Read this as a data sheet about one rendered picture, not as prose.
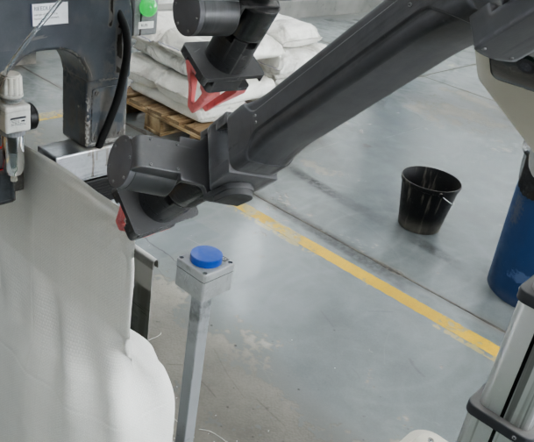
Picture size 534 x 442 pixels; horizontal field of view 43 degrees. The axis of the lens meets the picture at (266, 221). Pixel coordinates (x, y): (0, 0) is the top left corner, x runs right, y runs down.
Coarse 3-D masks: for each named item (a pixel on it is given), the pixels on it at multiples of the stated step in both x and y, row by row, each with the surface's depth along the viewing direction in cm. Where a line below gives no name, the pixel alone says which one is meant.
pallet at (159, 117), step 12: (132, 96) 411; (144, 96) 409; (132, 108) 421; (144, 108) 398; (156, 108) 395; (168, 108) 398; (156, 120) 393; (168, 120) 386; (180, 120) 383; (192, 120) 388; (156, 132) 396; (168, 132) 399; (192, 132) 376
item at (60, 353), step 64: (64, 192) 97; (0, 256) 114; (64, 256) 102; (128, 256) 91; (0, 320) 109; (64, 320) 103; (128, 320) 95; (0, 384) 113; (64, 384) 99; (128, 384) 98
